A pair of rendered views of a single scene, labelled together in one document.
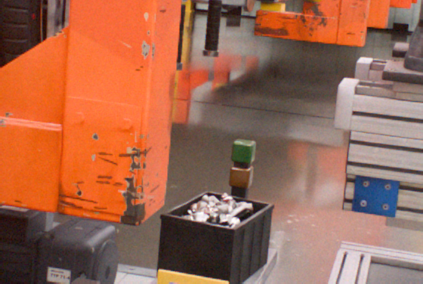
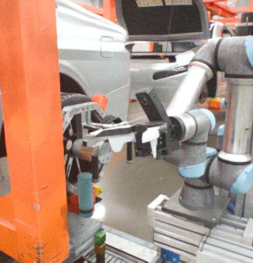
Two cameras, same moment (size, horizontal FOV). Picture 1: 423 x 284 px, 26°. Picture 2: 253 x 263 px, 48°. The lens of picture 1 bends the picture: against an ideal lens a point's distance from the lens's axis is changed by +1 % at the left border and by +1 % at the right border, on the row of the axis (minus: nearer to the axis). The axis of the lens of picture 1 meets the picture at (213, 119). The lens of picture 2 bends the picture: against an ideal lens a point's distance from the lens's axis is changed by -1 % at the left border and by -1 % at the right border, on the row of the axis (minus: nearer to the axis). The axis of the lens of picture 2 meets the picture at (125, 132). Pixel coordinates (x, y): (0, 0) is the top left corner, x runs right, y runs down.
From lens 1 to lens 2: 1.03 m
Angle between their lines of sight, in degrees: 20
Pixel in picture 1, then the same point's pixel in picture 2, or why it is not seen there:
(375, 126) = (164, 227)
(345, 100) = (150, 213)
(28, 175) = (9, 245)
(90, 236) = not seen: hidden behind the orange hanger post
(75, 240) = not seen: hidden behind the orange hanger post
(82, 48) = (16, 201)
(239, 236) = not seen: outside the picture
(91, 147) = (24, 241)
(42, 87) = (10, 211)
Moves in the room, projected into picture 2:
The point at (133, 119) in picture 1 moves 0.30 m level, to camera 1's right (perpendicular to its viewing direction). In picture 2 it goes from (34, 234) to (103, 251)
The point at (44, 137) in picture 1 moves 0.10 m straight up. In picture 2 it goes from (11, 232) to (9, 211)
